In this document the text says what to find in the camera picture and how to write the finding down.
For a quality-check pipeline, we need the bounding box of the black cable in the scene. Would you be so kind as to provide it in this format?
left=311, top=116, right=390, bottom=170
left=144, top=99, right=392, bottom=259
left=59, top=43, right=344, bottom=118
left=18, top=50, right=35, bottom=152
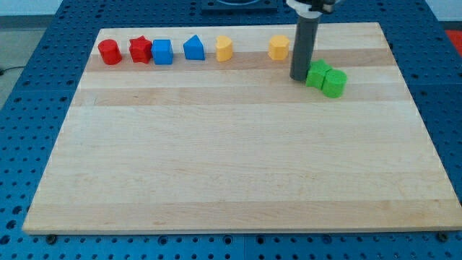
left=0, top=65, right=25, bottom=77

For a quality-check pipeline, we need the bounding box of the green cylinder block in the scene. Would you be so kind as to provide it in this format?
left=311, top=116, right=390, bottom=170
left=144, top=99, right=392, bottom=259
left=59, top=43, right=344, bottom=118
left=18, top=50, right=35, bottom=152
left=322, top=69, right=347, bottom=98

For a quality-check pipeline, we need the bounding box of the red cylinder block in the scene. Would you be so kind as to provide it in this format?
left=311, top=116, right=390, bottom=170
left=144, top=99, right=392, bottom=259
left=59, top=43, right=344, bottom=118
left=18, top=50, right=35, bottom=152
left=97, top=39, right=122, bottom=65

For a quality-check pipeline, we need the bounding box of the large wooden board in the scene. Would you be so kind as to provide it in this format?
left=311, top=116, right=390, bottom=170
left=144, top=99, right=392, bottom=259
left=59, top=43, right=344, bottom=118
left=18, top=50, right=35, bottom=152
left=22, top=22, right=461, bottom=235

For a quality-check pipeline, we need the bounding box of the blue cube block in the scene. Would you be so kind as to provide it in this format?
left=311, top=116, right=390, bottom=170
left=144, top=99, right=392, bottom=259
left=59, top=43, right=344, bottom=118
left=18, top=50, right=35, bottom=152
left=151, top=39, right=173, bottom=65

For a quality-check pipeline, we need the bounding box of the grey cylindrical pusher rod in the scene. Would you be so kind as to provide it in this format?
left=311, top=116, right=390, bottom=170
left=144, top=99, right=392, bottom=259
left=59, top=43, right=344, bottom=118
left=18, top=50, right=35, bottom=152
left=289, top=17, right=320, bottom=82

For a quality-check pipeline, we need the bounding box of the green star block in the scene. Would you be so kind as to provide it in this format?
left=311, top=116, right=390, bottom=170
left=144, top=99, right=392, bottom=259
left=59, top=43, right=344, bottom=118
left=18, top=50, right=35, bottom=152
left=305, top=59, right=332, bottom=90

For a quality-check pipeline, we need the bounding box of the red star block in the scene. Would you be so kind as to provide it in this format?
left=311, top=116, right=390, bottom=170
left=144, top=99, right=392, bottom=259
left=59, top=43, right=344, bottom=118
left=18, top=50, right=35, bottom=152
left=129, top=35, right=152, bottom=64

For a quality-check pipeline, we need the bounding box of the yellow hexagon block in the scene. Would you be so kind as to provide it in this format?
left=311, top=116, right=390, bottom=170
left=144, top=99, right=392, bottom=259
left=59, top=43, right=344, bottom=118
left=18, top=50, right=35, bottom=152
left=268, top=35, right=289, bottom=61

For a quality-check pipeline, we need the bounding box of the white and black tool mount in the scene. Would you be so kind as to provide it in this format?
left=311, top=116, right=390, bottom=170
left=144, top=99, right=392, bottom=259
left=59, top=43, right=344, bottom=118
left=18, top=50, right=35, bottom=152
left=286, top=0, right=341, bottom=18

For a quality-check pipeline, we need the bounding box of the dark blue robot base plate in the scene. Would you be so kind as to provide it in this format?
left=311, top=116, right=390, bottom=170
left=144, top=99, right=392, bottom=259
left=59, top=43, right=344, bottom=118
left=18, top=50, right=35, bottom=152
left=201, top=0, right=279, bottom=14

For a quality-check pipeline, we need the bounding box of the blue triangle block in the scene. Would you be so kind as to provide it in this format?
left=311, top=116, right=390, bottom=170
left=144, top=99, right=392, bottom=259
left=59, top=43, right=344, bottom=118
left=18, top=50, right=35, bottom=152
left=183, top=35, right=206, bottom=61

